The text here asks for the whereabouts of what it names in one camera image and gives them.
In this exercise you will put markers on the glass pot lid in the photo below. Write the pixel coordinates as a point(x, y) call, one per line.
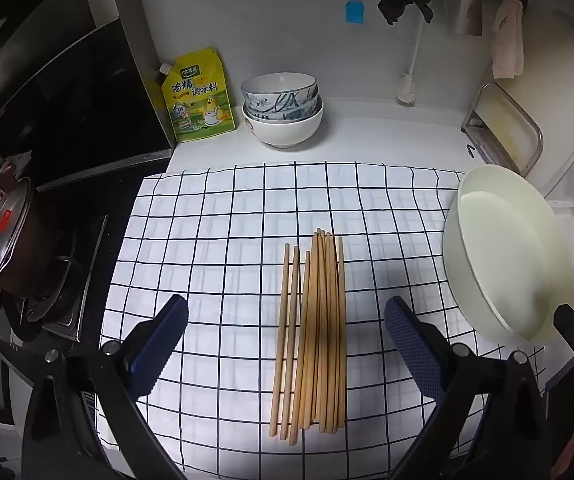
point(4, 230)

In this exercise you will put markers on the large white basin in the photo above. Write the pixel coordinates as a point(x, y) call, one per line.
point(507, 260)

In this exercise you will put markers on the blue silicone brush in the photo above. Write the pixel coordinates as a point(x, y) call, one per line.
point(354, 11)

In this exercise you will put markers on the pink hanging cloth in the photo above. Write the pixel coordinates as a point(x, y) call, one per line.
point(508, 40)

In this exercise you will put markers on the bundle of wooden chopsticks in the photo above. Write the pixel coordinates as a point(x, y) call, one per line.
point(317, 340)

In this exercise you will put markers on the blue patterned bowl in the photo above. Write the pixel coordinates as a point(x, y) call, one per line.
point(282, 110)
point(278, 87)

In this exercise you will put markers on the white dish brush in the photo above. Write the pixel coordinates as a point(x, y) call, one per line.
point(409, 80)

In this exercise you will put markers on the dark cooking pot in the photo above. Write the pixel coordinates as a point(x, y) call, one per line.
point(37, 250)

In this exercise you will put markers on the yellow seasoning pouch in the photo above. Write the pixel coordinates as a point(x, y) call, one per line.
point(199, 100)

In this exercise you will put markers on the black gas stove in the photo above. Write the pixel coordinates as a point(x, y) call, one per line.
point(67, 280)

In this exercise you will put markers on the black range hood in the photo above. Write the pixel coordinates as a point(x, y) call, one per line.
point(67, 95)

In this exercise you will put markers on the black checked white cloth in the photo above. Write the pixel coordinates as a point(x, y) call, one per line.
point(227, 240)

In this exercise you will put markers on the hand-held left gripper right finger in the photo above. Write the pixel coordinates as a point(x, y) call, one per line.
point(412, 340)

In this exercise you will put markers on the metal board rack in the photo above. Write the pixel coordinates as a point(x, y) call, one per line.
point(477, 125)

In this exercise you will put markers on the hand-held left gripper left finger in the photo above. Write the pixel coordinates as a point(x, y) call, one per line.
point(159, 340)

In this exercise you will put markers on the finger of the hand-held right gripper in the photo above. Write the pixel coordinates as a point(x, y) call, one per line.
point(569, 325)

